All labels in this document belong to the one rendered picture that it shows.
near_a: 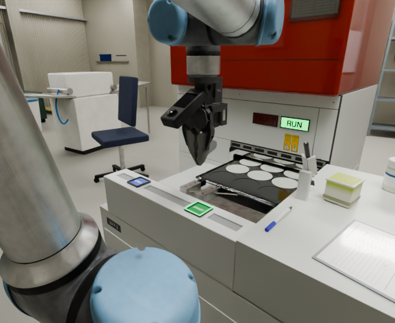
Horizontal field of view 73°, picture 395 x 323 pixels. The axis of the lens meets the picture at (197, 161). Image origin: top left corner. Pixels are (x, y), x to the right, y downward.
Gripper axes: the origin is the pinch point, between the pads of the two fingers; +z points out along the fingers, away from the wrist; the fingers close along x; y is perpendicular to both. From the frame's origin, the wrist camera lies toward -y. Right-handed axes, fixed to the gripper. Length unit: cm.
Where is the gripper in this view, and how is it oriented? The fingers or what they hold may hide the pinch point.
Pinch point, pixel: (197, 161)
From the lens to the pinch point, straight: 65.9
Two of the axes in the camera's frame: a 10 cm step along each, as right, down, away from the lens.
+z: 0.0, 9.4, 3.5
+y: 6.6, -2.6, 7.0
